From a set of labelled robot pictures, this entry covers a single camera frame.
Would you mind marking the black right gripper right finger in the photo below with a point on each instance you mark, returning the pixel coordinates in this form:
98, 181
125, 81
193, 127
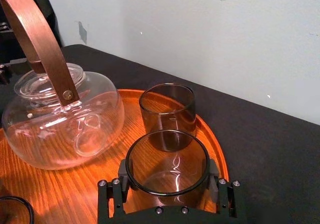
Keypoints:
226, 196

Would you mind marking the black rack with steel bars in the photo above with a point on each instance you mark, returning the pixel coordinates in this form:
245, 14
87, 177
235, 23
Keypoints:
10, 49

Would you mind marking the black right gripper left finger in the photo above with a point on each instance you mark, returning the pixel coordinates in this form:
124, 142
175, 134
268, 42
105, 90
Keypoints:
116, 196

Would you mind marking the black hanging fabric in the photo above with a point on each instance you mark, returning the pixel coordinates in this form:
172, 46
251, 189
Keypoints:
46, 9

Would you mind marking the round orange wooden tray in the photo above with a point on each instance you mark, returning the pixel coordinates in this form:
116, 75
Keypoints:
62, 189

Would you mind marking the clear glass teapot lid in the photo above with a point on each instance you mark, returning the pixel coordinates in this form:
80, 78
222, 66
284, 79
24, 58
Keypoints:
75, 76

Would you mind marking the black table cloth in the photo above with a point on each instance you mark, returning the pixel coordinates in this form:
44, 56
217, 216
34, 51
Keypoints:
262, 146

